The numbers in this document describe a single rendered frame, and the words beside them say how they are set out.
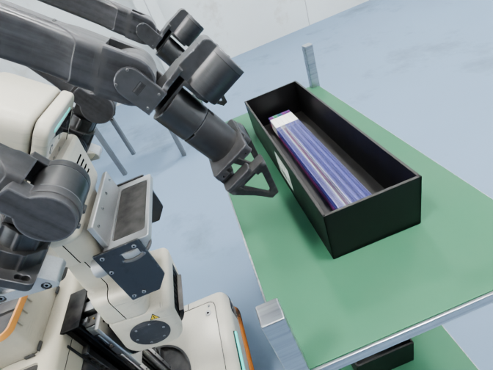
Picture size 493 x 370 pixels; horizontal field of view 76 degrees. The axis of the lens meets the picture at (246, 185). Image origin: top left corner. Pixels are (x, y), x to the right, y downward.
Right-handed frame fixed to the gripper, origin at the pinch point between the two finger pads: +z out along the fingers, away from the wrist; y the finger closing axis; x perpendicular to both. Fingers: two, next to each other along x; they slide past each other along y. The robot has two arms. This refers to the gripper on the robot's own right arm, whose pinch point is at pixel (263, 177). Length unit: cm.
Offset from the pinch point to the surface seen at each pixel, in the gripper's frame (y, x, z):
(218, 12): 516, -42, 63
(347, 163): 15.8, -11.3, 24.4
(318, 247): -2.8, 3.8, 18.3
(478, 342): 4, 1, 126
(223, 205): 146, 71, 89
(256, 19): 518, -77, 114
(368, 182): 7.0, -11.5, 24.6
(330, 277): -9.6, 4.5, 18.0
